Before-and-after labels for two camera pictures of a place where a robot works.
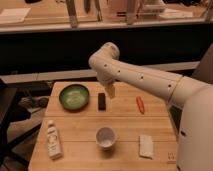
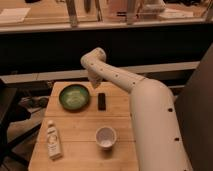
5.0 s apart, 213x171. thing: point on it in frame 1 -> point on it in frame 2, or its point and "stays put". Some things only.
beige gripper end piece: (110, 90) -> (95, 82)
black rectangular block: (102, 105) stays put
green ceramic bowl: (74, 97) stays put
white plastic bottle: (54, 147) stays put
